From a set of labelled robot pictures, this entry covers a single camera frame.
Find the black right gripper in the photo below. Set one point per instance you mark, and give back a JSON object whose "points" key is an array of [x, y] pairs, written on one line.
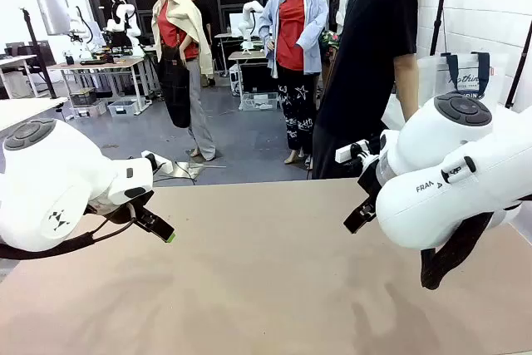
{"points": [[370, 176]]}

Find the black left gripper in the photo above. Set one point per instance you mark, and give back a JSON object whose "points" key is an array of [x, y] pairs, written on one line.
{"points": [[124, 211]]}

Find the person's right forearm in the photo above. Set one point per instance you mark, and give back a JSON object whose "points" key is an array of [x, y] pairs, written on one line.
{"points": [[405, 89]]}

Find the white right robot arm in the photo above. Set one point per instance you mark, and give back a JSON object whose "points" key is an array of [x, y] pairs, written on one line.
{"points": [[449, 172]]}

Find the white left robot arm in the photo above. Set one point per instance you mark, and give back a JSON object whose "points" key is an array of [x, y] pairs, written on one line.
{"points": [[62, 172]]}

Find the clear storage bin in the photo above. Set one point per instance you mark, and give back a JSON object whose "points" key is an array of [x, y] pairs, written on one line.
{"points": [[123, 107]]}

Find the black storage crate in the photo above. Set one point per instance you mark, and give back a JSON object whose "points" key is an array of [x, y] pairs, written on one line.
{"points": [[82, 96]]}

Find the clear plastic box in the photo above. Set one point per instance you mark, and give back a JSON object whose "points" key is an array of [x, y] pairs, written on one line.
{"points": [[258, 101]]}

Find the person in black shirt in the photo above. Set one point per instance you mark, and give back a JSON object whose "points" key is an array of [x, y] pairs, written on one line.
{"points": [[365, 60]]}

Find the white computer tower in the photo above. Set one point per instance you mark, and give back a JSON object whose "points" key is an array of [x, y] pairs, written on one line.
{"points": [[235, 80]]}

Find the wooden background workbench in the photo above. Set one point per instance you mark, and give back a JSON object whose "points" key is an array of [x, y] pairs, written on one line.
{"points": [[104, 65]]}

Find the black cabinet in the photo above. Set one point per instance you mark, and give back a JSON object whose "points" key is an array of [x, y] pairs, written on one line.
{"points": [[258, 77]]}

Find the white desk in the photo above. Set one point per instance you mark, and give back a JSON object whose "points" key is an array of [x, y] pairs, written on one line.
{"points": [[25, 107]]}

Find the mannequin with cream jacket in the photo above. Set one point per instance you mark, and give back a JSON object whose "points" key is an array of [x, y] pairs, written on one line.
{"points": [[183, 39]]}

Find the mannequin with blue shirt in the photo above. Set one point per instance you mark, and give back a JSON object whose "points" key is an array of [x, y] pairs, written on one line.
{"points": [[291, 39]]}

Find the black tripod stand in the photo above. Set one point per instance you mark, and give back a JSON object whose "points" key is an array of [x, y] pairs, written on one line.
{"points": [[37, 51]]}

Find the small white-coated mannequin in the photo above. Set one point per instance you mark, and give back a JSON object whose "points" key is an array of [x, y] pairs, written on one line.
{"points": [[346, 6]]}

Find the white black background robot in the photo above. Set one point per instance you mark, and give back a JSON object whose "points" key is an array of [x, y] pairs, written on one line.
{"points": [[124, 12]]}

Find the black upright clamp stand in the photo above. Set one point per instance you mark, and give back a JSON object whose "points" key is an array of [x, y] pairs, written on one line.
{"points": [[439, 14]]}

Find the black slanted stand leg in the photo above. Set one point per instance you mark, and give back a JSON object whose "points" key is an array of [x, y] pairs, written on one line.
{"points": [[519, 64]]}

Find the small white background robot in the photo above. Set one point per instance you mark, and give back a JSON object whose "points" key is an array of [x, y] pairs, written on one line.
{"points": [[251, 12]]}

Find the grey hanging panel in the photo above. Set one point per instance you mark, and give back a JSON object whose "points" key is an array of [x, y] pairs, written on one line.
{"points": [[54, 12]]}

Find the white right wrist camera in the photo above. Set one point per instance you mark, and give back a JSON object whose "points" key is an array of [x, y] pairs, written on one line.
{"points": [[353, 152]]}

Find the metal mannequin base plate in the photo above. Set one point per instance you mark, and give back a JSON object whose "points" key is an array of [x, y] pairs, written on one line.
{"points": [[195, 170]]}

